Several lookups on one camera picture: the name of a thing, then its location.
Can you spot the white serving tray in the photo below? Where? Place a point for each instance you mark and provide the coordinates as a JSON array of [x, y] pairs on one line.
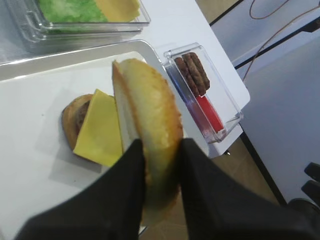
[[44, 187]]

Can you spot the brown meat patty front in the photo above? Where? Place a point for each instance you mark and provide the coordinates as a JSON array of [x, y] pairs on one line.
[[197, 72]]

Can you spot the yellow cheese slice on burger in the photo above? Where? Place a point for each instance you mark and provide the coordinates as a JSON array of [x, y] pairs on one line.
[[99, 139]]

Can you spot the yellow cheese slice in container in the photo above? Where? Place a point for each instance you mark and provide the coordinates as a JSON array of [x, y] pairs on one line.
[[119, 11]]

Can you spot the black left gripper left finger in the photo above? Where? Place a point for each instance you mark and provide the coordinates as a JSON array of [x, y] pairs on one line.
[[109, 209]]

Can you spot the clear patty and tomato container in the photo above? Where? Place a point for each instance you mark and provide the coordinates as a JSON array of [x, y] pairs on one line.
[[218, 94]]

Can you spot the brown meat patty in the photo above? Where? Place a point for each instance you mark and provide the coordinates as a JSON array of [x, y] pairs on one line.
[[183, 68], [197, 72]]

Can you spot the red tomato slice front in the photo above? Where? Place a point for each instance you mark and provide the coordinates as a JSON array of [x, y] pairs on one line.
[[210, 113]]

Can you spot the sesame top bun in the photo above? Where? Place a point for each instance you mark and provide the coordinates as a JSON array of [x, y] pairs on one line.
[[147, 111]]

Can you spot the black chair base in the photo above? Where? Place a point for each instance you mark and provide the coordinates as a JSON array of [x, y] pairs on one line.
[[311, 209]]

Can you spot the brown meat patty middle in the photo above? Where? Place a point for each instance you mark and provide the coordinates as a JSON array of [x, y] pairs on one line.
[[183, 68]]

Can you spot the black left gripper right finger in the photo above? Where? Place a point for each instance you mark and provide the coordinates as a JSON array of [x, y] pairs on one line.
[[216, 207]]

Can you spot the burger patty on tray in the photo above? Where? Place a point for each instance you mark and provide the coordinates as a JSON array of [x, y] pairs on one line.
[[80, 116]]

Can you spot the green lettuce leaf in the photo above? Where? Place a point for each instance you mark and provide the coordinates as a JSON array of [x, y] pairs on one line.
[[71, 11]]

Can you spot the clear lettuce and cheese container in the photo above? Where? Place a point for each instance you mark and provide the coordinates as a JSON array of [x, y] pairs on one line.
[[24, 29]]

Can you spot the bottom bun on tray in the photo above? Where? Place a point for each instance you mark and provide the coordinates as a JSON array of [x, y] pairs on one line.
[[68, 119]]

